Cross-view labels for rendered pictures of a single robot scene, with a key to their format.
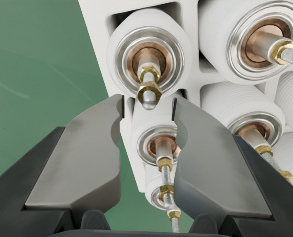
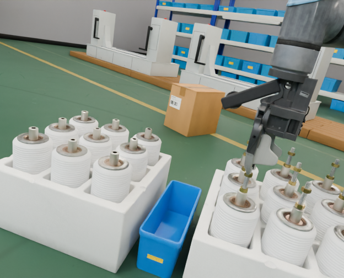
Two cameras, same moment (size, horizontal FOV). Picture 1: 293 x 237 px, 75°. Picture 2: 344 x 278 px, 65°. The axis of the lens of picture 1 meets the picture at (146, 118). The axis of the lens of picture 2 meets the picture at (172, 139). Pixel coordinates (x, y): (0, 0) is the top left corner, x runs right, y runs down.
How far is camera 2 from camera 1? 58 cm
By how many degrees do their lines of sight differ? 86
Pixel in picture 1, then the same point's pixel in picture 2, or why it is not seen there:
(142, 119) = (273, 224)
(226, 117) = (275, 197)
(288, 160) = (313, 198)
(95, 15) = (204, 236)
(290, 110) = not seen: hidden behind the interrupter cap
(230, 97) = (266, 203)
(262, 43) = (241, 176)
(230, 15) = (228, 184)
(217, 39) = (235, 188)
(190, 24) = not seen: hidden behind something
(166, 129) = (279, 212)
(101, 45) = (221, 243)
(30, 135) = not seen: outside the picture
